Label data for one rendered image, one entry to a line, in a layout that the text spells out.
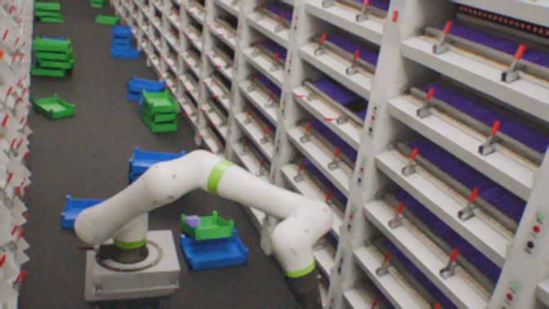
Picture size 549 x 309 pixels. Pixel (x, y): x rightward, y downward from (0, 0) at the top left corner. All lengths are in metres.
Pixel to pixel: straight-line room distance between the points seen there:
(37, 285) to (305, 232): 1.49
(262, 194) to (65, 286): 1.26
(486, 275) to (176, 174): 0.93
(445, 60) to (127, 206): 1.04
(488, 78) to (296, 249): 0.66
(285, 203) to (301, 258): 0.19
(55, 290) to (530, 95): 2.03
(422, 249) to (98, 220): 1.04
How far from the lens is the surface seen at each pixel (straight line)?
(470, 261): 1.64
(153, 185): 1.55
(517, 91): 1.36
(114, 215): 1.74
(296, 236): 1.38
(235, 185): 1.58
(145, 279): 2.02
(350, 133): 1.94
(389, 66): 1.73
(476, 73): 1.45
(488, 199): 1.56
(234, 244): 2.81
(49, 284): 2.57
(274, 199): 1.53
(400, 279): 1.86
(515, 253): 1.40
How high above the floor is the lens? 1.58
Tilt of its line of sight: 23 degrees down
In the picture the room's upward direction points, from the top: 8 degrees clockwise
